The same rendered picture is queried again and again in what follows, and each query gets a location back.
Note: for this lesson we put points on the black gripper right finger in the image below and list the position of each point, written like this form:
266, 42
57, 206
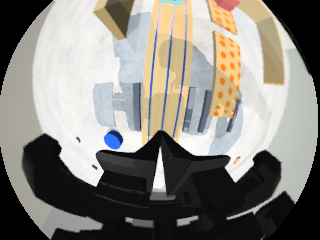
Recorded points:
178, 164

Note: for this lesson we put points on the long tan strip with blue lines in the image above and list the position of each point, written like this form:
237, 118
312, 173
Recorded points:
167, 68

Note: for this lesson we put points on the blue cylinder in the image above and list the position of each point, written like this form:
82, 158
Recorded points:
113, 139

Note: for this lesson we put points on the light blue labelled cube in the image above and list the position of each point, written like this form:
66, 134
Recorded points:
177, 2

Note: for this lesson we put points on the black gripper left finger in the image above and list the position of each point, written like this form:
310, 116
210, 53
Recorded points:
142, 163

